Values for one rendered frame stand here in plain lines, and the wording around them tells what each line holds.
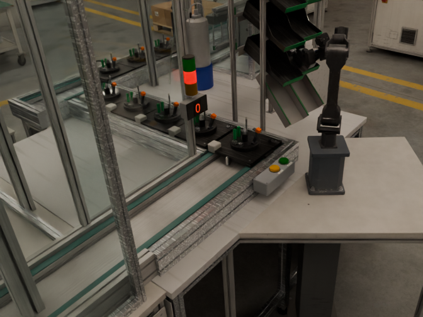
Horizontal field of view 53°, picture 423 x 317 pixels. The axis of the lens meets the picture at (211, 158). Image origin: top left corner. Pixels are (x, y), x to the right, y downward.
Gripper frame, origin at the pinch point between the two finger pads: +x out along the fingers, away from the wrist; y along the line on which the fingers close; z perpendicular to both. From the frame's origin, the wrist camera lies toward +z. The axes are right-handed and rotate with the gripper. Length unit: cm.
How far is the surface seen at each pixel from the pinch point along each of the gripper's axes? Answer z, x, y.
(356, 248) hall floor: -128, 18, -34
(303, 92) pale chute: -19.7, 13.2, -4.6
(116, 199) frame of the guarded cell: -12, -34, 119
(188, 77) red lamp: 7, 7, 64
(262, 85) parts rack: -8.5, 11.6, 22.5
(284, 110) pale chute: -22.9, 9.2, 14.0
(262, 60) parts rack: 3.2, 8.2, 22.7
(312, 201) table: -52, -24, 39
